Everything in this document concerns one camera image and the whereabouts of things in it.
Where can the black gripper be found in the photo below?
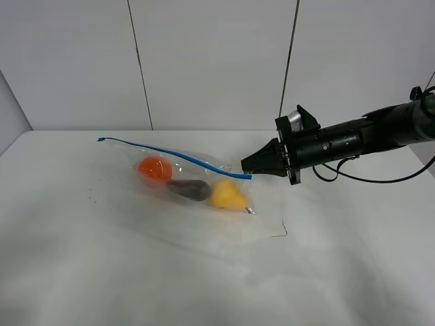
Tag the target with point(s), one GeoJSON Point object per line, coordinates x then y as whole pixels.
{"type": "Point", "coordinates": [300, 150]}

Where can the clear blue-zip plastic bag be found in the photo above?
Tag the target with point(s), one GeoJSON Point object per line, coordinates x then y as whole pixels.
{"type": "Point", "coordinates": [186, 165]}

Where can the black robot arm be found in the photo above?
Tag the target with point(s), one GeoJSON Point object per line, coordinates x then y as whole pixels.
{"type": "Point", "coordinates": [385, 129]}

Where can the yellow toy pear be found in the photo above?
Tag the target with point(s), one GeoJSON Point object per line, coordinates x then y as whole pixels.
{"type": "Point", "coordinates": [226, 195]}

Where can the dark purple toy eggplant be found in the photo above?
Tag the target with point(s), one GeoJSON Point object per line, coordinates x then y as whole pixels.
{"type": "Point", "coordinates": [196, 190]}

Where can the orange toy fruit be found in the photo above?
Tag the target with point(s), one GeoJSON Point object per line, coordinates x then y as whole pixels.
{"type": "Point", "coordinates": [155, 171]}

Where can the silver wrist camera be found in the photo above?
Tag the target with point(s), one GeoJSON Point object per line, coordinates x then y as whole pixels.
{"type": "Point", "coordinates": [295, 120]}

